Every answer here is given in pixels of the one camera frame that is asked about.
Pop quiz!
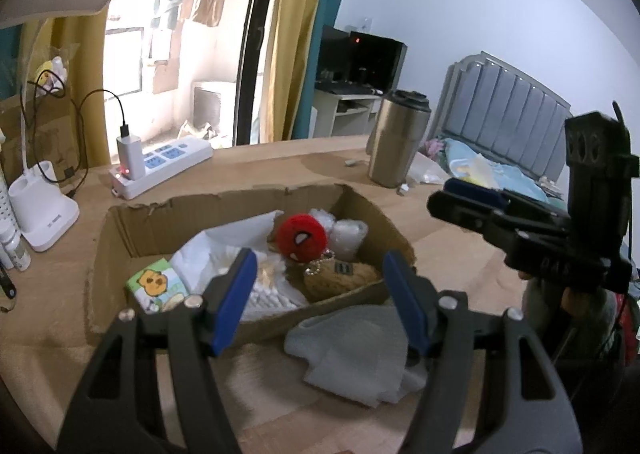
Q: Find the clear plastic bag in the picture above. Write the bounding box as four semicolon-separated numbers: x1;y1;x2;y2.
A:
407;153;449;185

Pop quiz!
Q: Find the person's right hand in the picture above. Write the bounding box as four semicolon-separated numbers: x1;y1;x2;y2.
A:
520;271;621;366

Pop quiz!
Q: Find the white computer desk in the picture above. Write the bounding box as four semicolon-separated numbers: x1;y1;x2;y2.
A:
312;82;384;139

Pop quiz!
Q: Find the grey padded headboard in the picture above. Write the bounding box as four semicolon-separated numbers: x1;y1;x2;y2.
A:
429;51;574;183

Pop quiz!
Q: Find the black monitor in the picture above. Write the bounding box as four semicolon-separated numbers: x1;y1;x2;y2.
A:
347;31;407;92
319;24;352;80

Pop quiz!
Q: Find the stainless steel tumbler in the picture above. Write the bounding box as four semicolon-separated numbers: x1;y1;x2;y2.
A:
367;89;432;189

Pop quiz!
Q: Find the grey cloth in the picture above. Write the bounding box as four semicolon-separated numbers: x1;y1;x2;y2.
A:
284;305;430;408

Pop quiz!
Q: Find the white plastic wrapping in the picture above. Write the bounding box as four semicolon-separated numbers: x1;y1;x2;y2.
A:
172;210;287;295

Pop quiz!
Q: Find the black door frame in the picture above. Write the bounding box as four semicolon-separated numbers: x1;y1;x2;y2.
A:
233;0;289;147

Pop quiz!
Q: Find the yellow curtain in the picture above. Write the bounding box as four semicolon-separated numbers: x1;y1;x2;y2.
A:
267;0;331;143
20;0;134;169

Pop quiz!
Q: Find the cartoon print tissue pack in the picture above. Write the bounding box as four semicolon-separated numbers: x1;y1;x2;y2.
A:
125;258;191;315

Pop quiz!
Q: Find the black cable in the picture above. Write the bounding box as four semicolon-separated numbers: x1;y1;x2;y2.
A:
20;78;132;199

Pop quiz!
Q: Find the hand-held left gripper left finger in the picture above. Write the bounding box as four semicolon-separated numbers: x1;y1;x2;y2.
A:
57;248;259;454

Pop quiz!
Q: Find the yellow tissue pack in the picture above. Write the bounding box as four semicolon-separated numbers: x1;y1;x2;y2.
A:
450;154;501;185

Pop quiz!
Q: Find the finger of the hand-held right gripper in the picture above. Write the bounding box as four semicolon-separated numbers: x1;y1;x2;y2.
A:
426;189;571;247
442;178;572;223

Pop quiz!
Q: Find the white power strip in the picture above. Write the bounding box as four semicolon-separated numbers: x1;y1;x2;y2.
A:
109;135;214;201

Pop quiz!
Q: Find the white perforated basket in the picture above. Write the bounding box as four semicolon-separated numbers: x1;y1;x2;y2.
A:
0;169;24;235

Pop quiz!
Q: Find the white appliance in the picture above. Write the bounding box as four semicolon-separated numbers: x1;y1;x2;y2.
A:
192;80;236;127

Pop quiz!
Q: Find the red plush ball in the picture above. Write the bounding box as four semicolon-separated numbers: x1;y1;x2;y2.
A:
276;214;329;263

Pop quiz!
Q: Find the blue printed blanket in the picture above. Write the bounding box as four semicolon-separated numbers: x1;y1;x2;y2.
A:
434;138;572;209

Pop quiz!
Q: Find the white textured cloth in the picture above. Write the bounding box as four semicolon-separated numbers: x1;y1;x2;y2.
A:
240;254;309;323

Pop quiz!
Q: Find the white charger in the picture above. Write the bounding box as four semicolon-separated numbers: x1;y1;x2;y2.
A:
116;134;144;181

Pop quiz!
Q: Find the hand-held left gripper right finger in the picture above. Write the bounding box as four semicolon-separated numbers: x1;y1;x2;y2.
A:
382;250;584;454

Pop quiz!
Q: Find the white desk lamp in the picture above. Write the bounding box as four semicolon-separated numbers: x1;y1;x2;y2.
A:
0;0;121;253

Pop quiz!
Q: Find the small white bottle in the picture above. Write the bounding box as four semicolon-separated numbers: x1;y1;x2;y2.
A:
4;223;32;271

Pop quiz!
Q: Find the brown plush keychain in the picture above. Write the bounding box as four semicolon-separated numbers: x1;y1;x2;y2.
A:
303;259;381;303

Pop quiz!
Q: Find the closed brown cardboard box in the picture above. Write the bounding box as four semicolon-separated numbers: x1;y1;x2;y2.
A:
0;95;84;185

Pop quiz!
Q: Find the clear bubble wrap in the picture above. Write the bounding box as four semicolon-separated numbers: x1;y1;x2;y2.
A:
307;207;370;263

